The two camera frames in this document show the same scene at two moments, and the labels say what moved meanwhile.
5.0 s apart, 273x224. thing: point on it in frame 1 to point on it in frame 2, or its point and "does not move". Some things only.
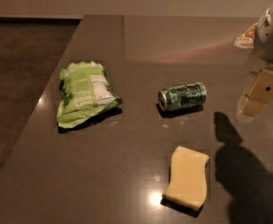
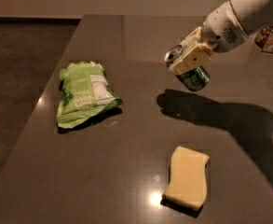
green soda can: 183,95 to 193,79
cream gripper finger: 268,84 to 196,51
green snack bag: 85,91 does not move
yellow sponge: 188,182 does not move
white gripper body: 272,36 to 222,28
